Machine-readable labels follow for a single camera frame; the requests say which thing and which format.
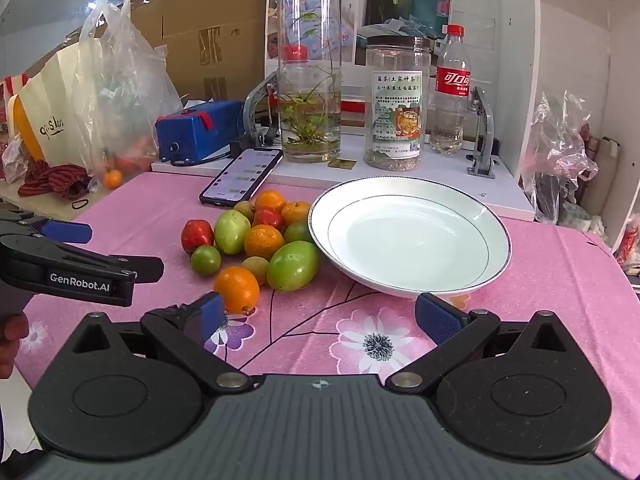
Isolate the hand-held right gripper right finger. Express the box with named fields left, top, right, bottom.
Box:
left=385, top=292, right=566, bottom=394

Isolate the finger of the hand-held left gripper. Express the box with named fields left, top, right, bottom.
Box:
left=0, top=236, right=165, bottom=307
left=0, top=208, right=94, bottom=245

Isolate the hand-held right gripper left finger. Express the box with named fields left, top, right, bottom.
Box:
left=70, top=291, right=253, bottom=394

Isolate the large orange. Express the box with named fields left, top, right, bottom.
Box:
left=213, top=266, right=261, bottom=315

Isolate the green tomato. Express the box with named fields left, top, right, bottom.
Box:
left=190, top=244, right=222, bottom=277
left=283, top=220, right=315, bottom=246

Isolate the red wax apple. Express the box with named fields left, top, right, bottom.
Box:
left=181, top=219, right=215, bottom=254

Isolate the white plate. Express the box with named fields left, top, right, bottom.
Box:
left=307, top=176, right=512, bottom=300

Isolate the mandarin orange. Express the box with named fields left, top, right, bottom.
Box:
left=244, top=224, right=286, bottom=261
left=281, top=201, right=313, bottom=226

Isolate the large green jujube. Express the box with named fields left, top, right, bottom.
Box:
left=266, top=240, right=321, bottom=292

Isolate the red tomato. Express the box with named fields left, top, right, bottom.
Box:
left=251, top=207, right=286, bottom=232

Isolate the person's left hand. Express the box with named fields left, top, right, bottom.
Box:
left=0, top=312, right=30, bottom=380

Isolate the red striped cloth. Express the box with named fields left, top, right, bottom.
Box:
left=18, top=159, right=94, bottom=199

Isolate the pink floral tablecloth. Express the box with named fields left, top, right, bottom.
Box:
left=20, top=170, right=640, bottom=467

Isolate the white tote bag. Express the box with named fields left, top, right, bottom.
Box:
left=17, top=41, right=109, bottom=172

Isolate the black smartphone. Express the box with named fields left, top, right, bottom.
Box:
left=199, top=147, right=284, bottom=208

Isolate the white board shelf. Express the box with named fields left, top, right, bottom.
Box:
left=150, top=137, right=536, bottom=222

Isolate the blue box device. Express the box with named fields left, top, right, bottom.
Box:
left=154, top=100, right=246, bottom=162

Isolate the crumpled clear plastic bag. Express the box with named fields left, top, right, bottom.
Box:
left=520, top=90, right=601, bottom=226

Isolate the tall glass vase with plants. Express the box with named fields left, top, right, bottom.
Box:
left=276, top=0, right=344, bottom=164

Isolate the clear plastic jar with label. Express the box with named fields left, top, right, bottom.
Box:
left=363, top=35, right=432, bottom=172

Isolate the cola bottle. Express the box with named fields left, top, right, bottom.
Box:
left=429, top=24, right=474, bottom=156

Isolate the cardboard box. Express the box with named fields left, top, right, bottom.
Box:
left=124, top=0, right=272, bottom=112

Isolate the clear bottle with red cap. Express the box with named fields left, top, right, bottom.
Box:
left=280, top=44, right=309, bottom=111

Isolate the white shelf unit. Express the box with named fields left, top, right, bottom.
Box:
left=495, top=0, right=640, bottom=263

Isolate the black cable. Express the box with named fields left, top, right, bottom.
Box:
left=169, top=150, right=237, bottom=167

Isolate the grey clamp bracket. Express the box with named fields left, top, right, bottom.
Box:
left=467, top=86, right=496, bottom=177
left=231, top=71, right=282, bottom=158

